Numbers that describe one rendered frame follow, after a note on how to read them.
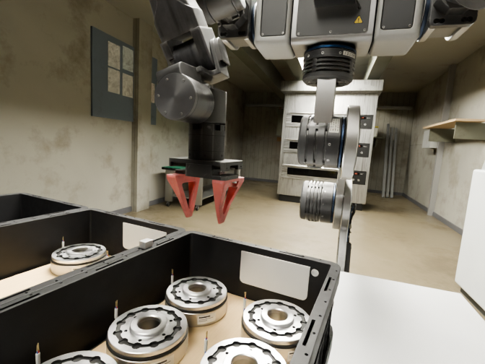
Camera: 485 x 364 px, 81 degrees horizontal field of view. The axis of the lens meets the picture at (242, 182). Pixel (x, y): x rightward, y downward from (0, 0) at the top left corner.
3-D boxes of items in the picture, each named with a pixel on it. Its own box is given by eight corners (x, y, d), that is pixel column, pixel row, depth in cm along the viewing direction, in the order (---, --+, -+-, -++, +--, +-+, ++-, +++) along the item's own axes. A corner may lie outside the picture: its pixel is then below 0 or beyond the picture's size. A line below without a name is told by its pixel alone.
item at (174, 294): (191, 274, 54) (191, 271, 54) (237, 289, 50) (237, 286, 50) (152, 297, 46) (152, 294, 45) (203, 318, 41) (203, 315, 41)
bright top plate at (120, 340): (141, 302, 44) (141, 298, 44) (200, 318, 41) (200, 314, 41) (88, 343, 35) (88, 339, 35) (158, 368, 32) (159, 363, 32)
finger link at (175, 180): (201, 227, 43) (203, 165, 41) (164, 219, 46) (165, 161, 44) (224, 217, 49) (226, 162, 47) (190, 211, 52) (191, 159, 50)
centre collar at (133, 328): (145, 312, 41) (145, 308, 41) (175, 321, 39) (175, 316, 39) (120, 332, 36) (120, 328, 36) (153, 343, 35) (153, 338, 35)
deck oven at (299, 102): (271, 202, 570) (281, 80, 539) (284, 193, 698) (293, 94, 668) (367, 214, 513) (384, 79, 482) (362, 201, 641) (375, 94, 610)
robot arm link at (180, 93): (224, 40, 44) (177, 61, 46) (188, 6, 33) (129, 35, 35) (243, 117, 44) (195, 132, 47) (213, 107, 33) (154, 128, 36)
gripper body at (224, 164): (223, 175, 40) (225, 122, 39) (167, 169, 45) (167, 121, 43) (243, 172, 46) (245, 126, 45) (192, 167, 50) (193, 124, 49)
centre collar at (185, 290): (194, 281, 51) (194, 277, 51) (217, 289, 49) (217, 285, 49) (175, 292, 47) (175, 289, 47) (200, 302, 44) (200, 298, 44)
